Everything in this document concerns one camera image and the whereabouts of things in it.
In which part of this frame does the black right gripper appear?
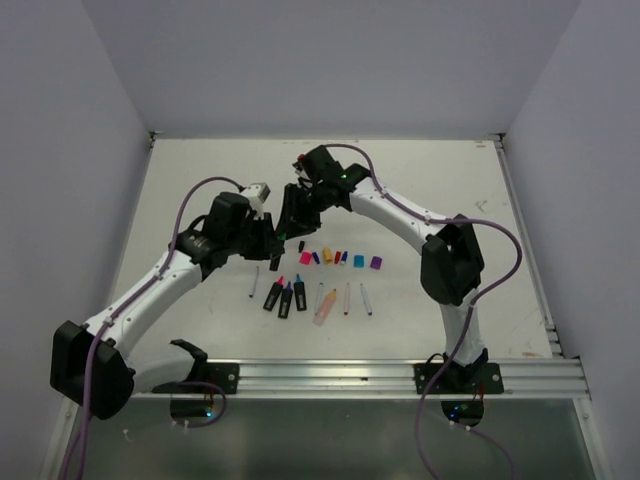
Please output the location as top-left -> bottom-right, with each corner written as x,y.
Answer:
275,181 -> 329,238

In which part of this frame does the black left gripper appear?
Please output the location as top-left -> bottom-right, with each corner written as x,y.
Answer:
226,212 -> 284,261

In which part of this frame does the pink highlighter cap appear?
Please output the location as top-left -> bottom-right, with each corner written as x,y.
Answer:
299,252 -> 312,265

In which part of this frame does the orange highlighter cap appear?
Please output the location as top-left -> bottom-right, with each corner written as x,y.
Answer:
322,247 -> 334,264

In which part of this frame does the purple capped black highlighter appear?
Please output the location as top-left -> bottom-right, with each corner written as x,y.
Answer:
278,282 -> 293,319

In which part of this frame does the pink capped black highlighter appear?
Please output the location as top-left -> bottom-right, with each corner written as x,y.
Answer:
263,276 -> 284,312

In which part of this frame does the blue highlighter black body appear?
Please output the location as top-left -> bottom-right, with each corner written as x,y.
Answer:
293,274 -> 307,312

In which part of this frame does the orange highlighter pen body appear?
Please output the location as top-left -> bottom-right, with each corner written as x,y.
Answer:
313,289 -> 337,326

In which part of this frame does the red thin marker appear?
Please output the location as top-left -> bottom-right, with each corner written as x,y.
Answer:
343,282 -> 351,316

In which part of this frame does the purple highlighter cap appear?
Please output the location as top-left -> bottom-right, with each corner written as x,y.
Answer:
370,256 -> 382,270

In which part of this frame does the black thin marker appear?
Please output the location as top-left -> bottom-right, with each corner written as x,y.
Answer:
360,283 -> 373,317

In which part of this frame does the green capped black highlighter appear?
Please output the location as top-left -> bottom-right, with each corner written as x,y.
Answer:
269,233 -> 286,271

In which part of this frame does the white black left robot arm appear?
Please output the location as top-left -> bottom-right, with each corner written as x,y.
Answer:
50,183 -> 284,420

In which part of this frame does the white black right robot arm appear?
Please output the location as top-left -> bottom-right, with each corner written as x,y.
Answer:
276,145 -> 488,393

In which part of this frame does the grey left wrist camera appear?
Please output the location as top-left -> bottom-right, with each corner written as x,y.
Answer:
241,182 -> 271,219

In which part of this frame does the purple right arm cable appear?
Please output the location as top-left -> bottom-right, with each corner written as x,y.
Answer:
324,143 -> 525,480

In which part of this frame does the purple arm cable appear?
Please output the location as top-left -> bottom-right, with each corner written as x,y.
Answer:
59,175 -> 246,480
324,143 -> 525,480

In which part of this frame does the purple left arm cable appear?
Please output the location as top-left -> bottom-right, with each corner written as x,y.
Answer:
59,175 -> 246,480

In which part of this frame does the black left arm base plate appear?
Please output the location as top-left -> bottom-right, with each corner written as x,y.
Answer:
151,361 -> 240,395

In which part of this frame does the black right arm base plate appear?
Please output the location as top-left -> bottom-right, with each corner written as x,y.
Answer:
412,362 -> 505,395

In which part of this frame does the aluminium front rail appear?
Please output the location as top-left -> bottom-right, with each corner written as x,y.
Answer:
63,355 -> 594,400

